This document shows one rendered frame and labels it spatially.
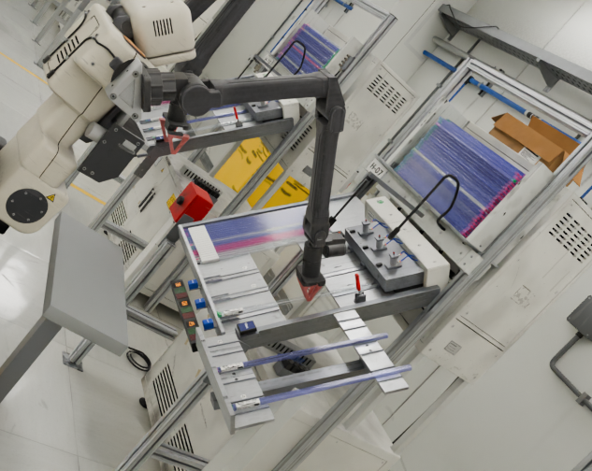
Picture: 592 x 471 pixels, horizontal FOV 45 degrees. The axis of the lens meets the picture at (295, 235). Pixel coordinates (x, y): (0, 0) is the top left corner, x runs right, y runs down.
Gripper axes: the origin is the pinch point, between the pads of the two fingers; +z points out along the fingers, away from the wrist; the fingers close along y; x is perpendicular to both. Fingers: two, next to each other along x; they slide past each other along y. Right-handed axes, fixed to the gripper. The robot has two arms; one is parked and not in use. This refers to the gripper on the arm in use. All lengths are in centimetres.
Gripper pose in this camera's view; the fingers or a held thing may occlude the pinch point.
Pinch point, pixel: (308, 297)
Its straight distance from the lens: 224.5
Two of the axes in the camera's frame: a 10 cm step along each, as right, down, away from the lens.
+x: -9.4, 1.0, -3.2
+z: -0.7, 8.7, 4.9
